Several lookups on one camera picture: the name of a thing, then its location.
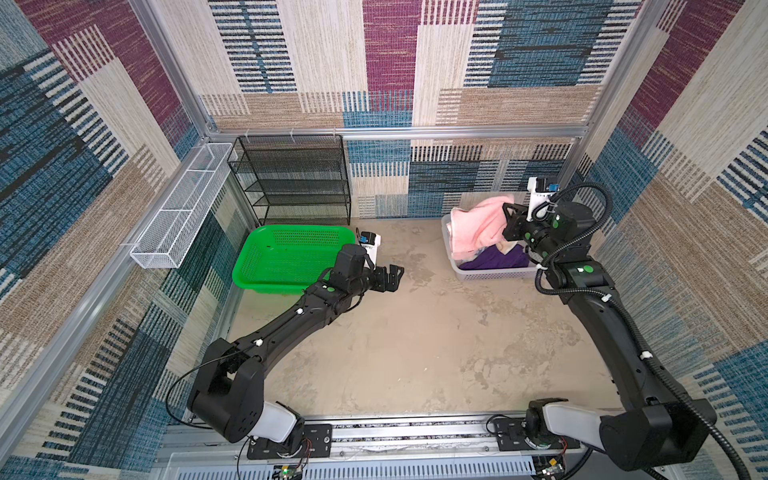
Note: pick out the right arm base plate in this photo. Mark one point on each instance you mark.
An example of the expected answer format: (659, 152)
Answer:
(511, 436)

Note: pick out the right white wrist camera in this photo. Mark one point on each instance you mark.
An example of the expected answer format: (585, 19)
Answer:
(540, 191)

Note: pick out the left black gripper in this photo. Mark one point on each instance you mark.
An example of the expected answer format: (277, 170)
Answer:
(392, 280)

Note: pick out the aluminium front rail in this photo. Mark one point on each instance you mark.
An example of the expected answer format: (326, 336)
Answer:
(360, 438)

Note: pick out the white plastic basket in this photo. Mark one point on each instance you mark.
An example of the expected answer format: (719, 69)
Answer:
(487, 274)

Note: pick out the pink towel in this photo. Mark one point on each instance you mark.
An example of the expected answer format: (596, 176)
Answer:
(477, 228)

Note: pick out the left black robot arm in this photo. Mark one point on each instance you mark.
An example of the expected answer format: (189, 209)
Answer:
(228, 390)

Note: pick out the black wire shelf rack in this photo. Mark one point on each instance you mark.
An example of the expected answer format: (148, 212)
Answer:
(294, 179)

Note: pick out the purple towel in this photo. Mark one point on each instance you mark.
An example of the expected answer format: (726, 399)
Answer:
(493, 259)

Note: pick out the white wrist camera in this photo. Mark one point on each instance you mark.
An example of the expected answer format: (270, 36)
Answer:
(370, 241)
(540, 191)

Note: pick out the green plastic basket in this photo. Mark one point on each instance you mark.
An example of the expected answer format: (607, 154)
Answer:
(286, 259)

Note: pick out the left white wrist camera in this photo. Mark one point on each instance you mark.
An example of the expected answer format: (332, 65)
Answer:
(370, 241)

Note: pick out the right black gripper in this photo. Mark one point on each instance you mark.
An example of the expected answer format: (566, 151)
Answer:
(514, 222)

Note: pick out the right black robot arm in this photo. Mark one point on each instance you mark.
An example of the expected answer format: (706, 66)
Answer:
(660, 423)

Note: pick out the white slotted cable duct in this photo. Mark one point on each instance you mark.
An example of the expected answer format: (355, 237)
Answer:
(455, 468)

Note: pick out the white wire wall basket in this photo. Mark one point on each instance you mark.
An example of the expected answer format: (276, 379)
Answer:
(165, 242)

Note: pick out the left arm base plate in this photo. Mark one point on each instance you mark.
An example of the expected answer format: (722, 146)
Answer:
(304, 441)

